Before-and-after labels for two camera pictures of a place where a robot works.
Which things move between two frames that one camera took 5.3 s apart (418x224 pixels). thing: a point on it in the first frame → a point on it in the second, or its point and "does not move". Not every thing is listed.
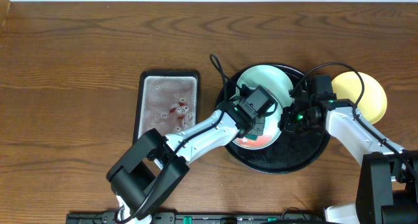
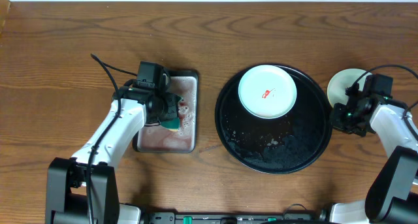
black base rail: [188, 218] does not move
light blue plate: [272, 78] does not move
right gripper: [287, 124] → [337, 121]
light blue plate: [273, 127] → [340, 80]
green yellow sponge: [251, 136] → [172, 125]
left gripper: [258, 127] → [172, 108]
